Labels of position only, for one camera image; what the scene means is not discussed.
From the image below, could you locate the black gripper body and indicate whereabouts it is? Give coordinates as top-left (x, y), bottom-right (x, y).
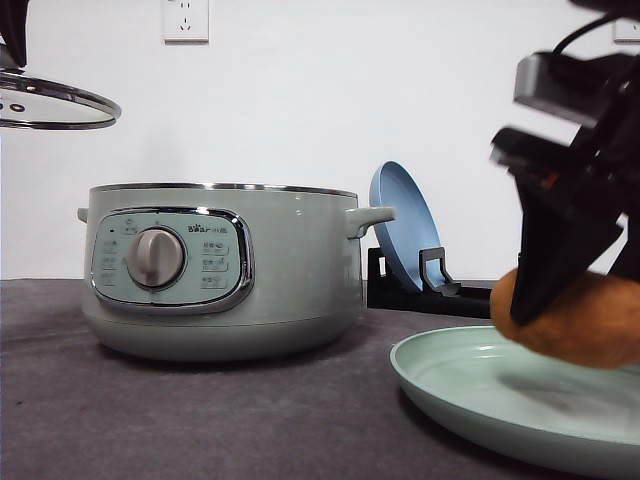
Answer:
top-left (492, 50), bottom-right (640, 231)

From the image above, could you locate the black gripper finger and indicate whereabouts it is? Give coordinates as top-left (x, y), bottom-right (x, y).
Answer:
top-left (492, 128), bottom-right (624, 325)
top-left (0, 0), bottom-right (29, 68)

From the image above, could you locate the glass pot lid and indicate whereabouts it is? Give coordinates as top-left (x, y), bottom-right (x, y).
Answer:
top-left (0, 50), bottom-right (122, 130)

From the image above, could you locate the orange brown potato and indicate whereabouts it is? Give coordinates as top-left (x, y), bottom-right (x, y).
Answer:
top-left (490, 268), bottom-right (640, 369)

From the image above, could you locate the green plate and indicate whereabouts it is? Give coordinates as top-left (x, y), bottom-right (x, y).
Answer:
top-left (389, 325), bottom-right (640, 475)

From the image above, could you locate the blue plate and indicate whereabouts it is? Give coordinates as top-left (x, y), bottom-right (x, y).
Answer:
top-left (369, 160), bottom-right (444, 291)

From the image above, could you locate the green electric steamer pot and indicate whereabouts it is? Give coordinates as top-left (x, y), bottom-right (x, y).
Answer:
top-left (76, 182), bottom-right (395, 362)

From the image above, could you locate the black dish rack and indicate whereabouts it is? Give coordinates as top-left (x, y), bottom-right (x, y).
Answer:
top-left (367, 246), bottom-right (493, 319)

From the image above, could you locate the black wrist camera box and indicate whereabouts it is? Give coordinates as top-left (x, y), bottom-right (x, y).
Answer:
top-left (514, 52), bottom-right (626, 128)

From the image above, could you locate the black cable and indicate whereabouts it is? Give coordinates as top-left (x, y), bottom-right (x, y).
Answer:
top-left (553, 14), bottom-right (616, 55)

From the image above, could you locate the right white wall socket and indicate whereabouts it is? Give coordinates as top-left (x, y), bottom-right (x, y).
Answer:
top-left (614, 16), bottom-right (640, 46)

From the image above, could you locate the white wall socket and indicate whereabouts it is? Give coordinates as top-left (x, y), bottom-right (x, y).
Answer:
top-left (160, 0), bottom-right (209, 46)
top-left (614, 16), bottom-right (640, 46)

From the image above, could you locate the left white wall socket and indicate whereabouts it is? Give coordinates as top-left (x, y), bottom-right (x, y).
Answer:
top-left (160, 0), bottom-right (209, 46)

